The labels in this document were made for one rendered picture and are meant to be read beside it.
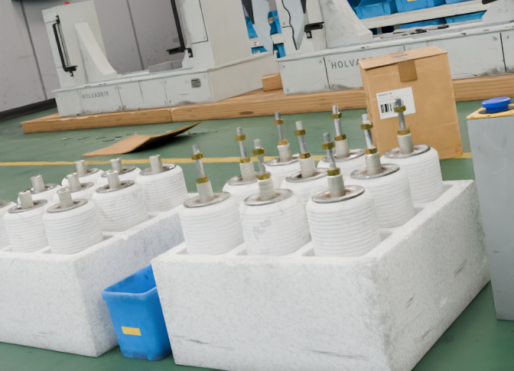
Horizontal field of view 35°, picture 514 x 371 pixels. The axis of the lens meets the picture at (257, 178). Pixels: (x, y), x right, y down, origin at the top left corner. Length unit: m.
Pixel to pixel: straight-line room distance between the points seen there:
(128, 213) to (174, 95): 3.16
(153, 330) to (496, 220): 0.57
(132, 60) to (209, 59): 4.15
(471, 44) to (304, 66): 0.90
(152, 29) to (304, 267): 7.75
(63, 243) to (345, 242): 0.56
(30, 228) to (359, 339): 0.70
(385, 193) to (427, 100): 1.18
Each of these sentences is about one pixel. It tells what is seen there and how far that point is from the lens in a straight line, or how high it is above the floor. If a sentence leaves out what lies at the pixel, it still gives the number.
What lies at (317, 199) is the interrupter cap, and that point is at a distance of 1.12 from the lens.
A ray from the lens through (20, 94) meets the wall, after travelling 7.86.
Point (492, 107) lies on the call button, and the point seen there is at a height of 0.32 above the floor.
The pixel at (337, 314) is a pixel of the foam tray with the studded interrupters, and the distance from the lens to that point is 1.11.
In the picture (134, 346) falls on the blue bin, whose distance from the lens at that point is 1.40.
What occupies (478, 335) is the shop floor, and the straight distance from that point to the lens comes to 1.25.
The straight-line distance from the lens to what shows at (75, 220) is 1.45.
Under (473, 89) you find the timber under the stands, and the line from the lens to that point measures 3.33.
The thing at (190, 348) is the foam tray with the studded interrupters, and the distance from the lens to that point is 1.30.
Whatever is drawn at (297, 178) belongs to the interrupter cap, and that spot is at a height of 0.25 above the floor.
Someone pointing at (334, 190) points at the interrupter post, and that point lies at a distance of 1.12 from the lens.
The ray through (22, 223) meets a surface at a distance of 1.54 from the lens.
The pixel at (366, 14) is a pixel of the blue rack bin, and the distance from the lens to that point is 6.99.
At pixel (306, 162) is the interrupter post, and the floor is 0.28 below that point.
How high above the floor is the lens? 0.52
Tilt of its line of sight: 12 degrees down
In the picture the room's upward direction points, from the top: 12 degrees counter-clockwise
